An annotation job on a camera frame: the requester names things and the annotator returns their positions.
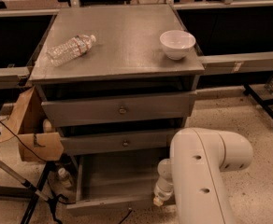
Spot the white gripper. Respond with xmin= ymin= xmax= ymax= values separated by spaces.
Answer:
xmin=153 ymin=176 xmax=174 ymax=207

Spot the grey bottom drawer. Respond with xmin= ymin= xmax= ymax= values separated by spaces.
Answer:
xmin=67 ymin=147 xmax=169 ymax=217

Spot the grey drawer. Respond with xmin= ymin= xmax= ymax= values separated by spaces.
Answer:
xmin=67 ymin=147 xmax=169 ymax=217
xmin=42 ymin=91 xmax=196 ymax=127
xmin=61 ymin=129 xmax=178 ymax=156

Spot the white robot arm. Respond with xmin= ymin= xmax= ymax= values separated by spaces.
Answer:
xmin=153 ymin=128 xmax=253 ymax=224

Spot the grey middle drawer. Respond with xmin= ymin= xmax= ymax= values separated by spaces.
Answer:
xmin=61 ymin=129 xmax=178 ymax=156

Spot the grey drawer cabinet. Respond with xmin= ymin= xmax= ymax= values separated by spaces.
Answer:
xmin=28 ymin=4 xmax=205 ymax=161

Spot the grey top drawer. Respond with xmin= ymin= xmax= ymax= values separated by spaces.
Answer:
xmin=42 ymin=91 xmax=196 ymax=127

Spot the small white-capped bottle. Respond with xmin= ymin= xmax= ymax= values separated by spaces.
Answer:
xmin=58 ymin=168 xmax=73 ymax=189

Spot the black and grey tripod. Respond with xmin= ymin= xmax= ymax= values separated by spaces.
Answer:
xmin=0 ymin=161 xmax=65 ymax=224

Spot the brown cardboard box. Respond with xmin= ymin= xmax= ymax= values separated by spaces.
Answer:
xmin=0 ymin=88 xmax=64 ymax=161

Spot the white ceramic bowl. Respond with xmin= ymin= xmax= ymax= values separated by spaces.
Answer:
xmin=160 ymin=30 xmax=196 ymax=60

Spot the clear plastic water bottle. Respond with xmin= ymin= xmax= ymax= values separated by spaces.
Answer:
xmin=46 ymin=35 xmax=96 ymax=66

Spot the black floor cable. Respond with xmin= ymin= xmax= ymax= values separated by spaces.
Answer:
xmin=0 ymin=119 xmax=135 ymax=224

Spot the grey right rail beam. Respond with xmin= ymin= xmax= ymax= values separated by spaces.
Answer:
xmin=199 ymin=51 xmax=273 ymax=76

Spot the grey rail beam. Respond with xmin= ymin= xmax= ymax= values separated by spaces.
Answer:
xmin=0 ymin=67 xmax=30 ymax=90
xmin=199 ymin=51 xmax=273 ymax=76

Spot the grey left rail beam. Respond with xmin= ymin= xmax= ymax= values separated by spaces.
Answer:
xmin=0 ymin=67 xmax=30 ymax=90

